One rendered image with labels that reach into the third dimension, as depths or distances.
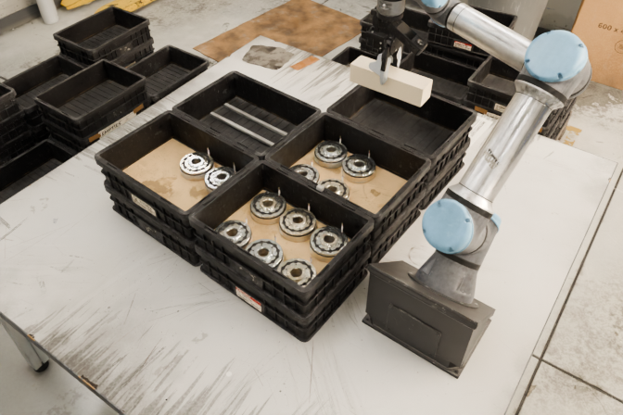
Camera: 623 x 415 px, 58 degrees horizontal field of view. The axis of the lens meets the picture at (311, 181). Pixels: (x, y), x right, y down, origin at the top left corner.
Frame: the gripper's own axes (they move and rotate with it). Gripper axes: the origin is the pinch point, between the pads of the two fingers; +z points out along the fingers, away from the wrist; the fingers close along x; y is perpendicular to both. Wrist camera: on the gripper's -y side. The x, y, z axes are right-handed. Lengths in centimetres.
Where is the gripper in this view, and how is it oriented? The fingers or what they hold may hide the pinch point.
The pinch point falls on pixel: (390, 76)
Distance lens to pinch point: 171.3
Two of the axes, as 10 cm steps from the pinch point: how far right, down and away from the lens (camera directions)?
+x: -5.7, 5.6, -6.0
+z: 0.0, 7.3, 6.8
